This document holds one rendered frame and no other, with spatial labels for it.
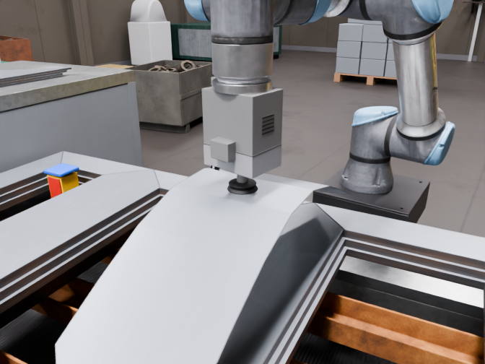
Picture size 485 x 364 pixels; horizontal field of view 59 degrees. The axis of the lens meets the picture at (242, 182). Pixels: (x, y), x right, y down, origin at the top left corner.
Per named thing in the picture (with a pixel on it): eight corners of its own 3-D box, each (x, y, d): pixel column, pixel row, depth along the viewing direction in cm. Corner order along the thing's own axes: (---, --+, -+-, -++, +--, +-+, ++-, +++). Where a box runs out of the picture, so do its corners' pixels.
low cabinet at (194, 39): (219, 53, 1170) (219, 21, 1138) (281, 58, 1072) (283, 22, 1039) (166, 61, 1006) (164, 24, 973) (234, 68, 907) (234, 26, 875)
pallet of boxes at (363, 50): (418, 81, 754) (431, 6, 706) (408, 88, 690) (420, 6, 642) (349, 75, 817) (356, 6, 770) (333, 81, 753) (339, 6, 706)
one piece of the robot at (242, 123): (179, 61, 51) (187, 185, 57) (236, 67, 46) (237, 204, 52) (232, 53, 58) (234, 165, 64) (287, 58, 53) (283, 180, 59)
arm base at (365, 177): (351, 171, 137) (354, 141, 133) (399, 181, 129) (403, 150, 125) (332, 186, 125) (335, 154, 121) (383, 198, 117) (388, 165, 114)
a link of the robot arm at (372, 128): (360, 144, 131) (365, 100, 126) (403, 153, 123) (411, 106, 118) (341, 153, 123) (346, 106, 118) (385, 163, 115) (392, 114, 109)
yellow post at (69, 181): (73, 246, 112) (60, 178, 104) (59, 242, 114) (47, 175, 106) (87, 237, 116) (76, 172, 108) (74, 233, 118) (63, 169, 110)
